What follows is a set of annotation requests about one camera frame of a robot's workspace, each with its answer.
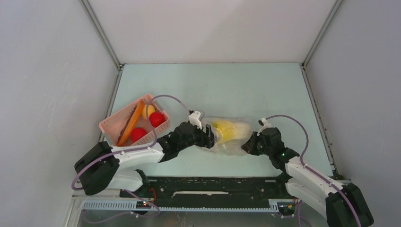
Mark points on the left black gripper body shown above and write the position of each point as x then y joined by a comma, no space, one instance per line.
197,138

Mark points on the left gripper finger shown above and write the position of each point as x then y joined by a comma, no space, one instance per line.
209,132
208,142

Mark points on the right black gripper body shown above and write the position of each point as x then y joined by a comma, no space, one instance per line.
259,148

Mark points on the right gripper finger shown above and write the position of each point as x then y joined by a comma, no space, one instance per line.
245,147
255,143

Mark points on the clear zip top bag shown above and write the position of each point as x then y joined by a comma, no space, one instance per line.
231,148

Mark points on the fake red apple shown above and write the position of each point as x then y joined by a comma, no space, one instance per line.
157,119

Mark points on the fake red orange peach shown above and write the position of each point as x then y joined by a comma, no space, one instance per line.
137,134

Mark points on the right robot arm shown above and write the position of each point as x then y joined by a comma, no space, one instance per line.
342,205

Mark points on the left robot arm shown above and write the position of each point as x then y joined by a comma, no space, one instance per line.
106,167

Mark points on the pink plastic basket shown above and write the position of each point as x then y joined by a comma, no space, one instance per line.
113,125

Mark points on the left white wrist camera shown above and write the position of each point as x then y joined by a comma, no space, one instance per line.
195,118

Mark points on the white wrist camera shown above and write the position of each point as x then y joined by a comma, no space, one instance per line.
264,123
195,118

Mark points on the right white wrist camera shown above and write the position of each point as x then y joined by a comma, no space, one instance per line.
264,123

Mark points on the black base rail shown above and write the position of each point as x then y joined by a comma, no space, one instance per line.
215,192

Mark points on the right aluminium frame post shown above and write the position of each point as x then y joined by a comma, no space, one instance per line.
324,29

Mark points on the aluminium frame post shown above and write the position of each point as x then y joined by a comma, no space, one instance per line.
324,29
101,33

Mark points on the white cable duct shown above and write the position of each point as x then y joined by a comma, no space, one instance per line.
141,206

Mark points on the left aluminium frame post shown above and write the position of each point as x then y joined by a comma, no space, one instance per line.
101,33

